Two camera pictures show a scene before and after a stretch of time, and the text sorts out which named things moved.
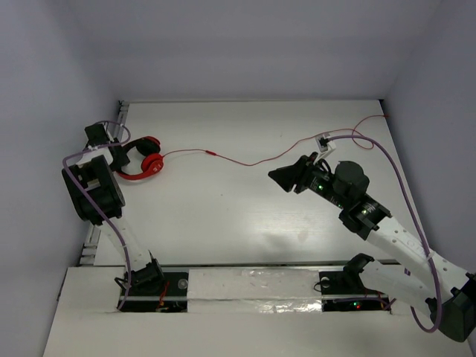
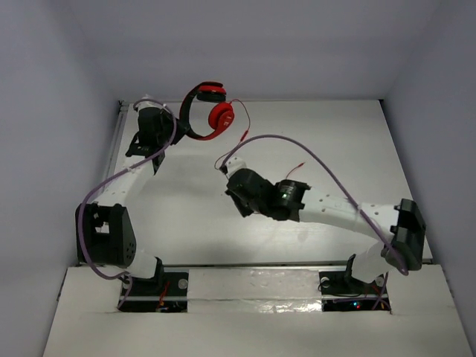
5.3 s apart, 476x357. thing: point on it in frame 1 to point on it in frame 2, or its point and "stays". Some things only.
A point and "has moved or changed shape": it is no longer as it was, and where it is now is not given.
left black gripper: (120, 158) to (172, 124)
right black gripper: (288, 175) to (244, 210)
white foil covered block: (253, 291) stays
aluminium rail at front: (279, 264) stays
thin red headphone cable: (282, 153) has moved or changed shape
